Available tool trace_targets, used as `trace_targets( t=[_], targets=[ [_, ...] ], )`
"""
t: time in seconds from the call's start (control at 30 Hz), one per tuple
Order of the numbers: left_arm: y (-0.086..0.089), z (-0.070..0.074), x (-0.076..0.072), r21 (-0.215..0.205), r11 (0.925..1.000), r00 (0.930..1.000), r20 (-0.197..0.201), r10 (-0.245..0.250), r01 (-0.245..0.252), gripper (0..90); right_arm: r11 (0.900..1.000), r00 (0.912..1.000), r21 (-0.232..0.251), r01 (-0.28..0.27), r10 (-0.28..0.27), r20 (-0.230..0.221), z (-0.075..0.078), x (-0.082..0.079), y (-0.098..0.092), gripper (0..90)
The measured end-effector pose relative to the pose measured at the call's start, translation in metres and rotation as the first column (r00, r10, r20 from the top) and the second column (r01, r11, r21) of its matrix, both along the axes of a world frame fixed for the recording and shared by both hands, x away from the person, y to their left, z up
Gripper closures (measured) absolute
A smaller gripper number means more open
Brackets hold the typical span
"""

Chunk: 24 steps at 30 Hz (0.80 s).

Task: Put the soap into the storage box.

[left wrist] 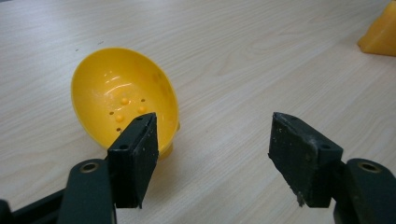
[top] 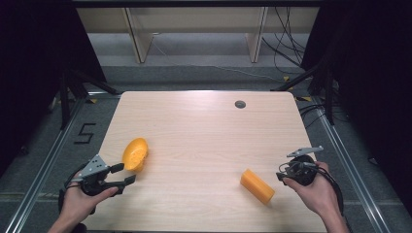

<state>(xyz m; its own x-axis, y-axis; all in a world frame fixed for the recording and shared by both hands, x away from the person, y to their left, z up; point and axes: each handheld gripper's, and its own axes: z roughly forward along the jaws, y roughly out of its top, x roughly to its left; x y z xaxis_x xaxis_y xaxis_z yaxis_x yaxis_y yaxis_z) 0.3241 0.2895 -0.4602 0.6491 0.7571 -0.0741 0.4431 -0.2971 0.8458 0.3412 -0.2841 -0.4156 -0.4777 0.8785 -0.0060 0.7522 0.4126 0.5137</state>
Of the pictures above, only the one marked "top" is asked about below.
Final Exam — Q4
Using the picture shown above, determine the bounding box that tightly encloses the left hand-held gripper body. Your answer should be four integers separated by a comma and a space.
63, 154, 113, 197

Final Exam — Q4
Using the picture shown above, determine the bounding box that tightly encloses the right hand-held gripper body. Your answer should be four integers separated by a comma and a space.
278, 145, 325, 187

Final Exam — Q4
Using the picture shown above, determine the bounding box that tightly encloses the orange plastic bowl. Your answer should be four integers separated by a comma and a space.
121, 137, 150, 173

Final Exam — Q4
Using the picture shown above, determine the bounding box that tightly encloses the orange cylinder block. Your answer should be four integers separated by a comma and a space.
239, 168, 276, 206

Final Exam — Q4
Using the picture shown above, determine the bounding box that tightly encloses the person's right hand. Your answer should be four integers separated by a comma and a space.
282, 160, 344, 217

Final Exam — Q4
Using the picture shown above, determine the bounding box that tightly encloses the person's left hand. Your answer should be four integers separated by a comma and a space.
58, 185, 120, 224

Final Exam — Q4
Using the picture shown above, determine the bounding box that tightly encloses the black tape floor numeral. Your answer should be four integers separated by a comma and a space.
73, 122, 97, 146

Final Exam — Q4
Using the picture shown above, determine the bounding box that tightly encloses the black metal stand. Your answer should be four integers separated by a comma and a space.
57, 66, 121, 131
270, 62, 338, 126

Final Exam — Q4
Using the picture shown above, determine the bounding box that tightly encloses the black curtain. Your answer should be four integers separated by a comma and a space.
299, 0, 412, 217
0, 0, 108, 178

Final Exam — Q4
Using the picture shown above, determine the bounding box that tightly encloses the beige furniture leg panel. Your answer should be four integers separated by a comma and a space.
244, 7, 270, 64
121, 7, 155, 65

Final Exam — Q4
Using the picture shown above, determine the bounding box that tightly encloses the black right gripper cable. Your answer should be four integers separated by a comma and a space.
315, 164, 346, 217

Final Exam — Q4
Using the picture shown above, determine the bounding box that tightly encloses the aluminium floor rail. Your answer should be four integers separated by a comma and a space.
3, 91, 121, 233
295, 96, 392, 233

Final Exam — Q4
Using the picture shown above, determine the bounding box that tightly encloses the bundle of black floor cables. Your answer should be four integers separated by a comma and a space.
260, 7, 309, 76

